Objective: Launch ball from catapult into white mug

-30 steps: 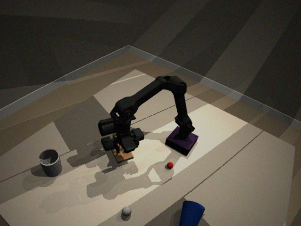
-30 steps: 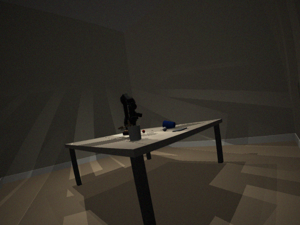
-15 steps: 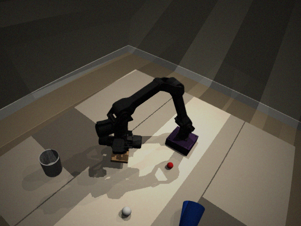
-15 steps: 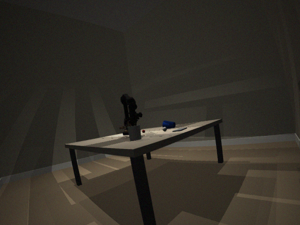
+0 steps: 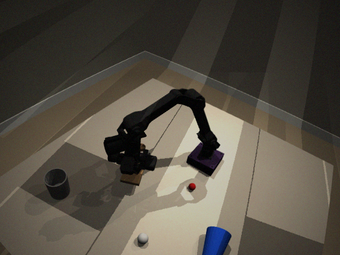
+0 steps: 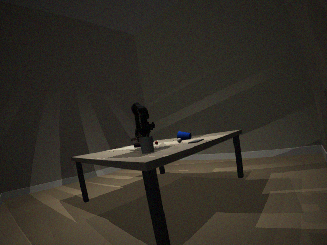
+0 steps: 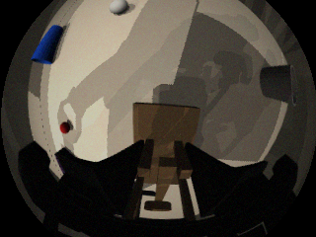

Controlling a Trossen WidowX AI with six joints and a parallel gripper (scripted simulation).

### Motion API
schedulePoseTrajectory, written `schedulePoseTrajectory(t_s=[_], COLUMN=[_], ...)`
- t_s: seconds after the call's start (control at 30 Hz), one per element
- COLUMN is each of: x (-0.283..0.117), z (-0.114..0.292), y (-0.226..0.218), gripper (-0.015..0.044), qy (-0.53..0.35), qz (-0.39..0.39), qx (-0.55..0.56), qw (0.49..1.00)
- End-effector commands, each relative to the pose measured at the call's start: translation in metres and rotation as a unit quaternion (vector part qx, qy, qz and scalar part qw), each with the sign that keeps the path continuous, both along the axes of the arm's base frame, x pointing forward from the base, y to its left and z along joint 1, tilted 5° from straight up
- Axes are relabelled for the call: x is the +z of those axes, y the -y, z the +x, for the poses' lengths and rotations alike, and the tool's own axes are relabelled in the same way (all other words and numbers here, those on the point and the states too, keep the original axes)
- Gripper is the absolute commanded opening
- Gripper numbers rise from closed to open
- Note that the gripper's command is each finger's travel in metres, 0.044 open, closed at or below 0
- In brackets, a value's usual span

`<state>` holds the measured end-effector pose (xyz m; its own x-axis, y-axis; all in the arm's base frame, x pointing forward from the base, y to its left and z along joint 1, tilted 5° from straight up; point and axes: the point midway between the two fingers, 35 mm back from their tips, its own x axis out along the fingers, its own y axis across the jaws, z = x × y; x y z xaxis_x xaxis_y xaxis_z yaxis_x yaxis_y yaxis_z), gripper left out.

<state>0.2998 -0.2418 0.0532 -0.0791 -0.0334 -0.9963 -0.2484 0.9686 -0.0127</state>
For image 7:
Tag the grey ball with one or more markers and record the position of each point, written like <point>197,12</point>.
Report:
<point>118,6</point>

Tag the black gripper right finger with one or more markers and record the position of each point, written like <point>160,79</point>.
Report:
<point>214,181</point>

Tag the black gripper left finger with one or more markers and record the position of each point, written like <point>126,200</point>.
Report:
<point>113,176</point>

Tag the blue cup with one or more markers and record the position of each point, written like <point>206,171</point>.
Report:
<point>47,46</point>

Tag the dark grey cup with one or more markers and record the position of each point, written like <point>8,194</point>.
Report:
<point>279,83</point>

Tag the dark red ball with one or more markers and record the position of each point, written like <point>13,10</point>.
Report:
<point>65,126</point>

